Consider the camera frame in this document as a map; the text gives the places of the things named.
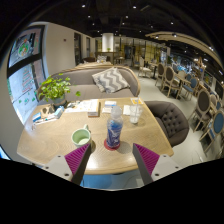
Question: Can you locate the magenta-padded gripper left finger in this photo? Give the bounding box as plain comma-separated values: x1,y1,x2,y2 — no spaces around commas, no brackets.
41,143,93,186

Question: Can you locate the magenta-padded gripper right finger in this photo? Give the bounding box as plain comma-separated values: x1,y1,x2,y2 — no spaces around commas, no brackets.
132,143,184,186

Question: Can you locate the clear blue-labelled drink bottle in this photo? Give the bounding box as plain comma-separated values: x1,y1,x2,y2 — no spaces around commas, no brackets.
105,105,124,149

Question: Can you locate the pale green ceramic mug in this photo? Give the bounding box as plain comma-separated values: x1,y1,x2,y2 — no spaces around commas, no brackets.
70,124,93,149

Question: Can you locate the flat round red coaster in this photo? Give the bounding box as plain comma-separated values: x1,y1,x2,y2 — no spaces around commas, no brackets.
103,138,122,152

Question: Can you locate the dark grey tufted armchair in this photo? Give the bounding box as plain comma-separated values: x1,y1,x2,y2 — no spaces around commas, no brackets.
143,100,190,148

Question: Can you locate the clear plastic cup with straw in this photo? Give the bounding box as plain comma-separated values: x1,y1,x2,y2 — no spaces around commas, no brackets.
128,97,144,125

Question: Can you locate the blue and white card box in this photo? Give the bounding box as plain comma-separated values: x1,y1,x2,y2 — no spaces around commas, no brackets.
54,105,65,119

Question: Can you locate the white rectangular box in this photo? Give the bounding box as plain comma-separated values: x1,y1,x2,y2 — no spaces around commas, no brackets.
87,98,101,118

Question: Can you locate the grey curved sofa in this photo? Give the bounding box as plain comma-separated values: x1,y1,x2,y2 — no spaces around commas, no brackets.
36,64,142,104

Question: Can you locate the green potted plant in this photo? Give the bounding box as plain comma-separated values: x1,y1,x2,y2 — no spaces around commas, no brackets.
38,73,82,108

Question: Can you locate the group of dining chairs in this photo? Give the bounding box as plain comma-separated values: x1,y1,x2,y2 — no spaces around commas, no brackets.
133,54,224,158

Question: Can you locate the group of ceiling spotlights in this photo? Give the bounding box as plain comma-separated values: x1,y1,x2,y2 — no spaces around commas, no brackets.
79,1,214,51

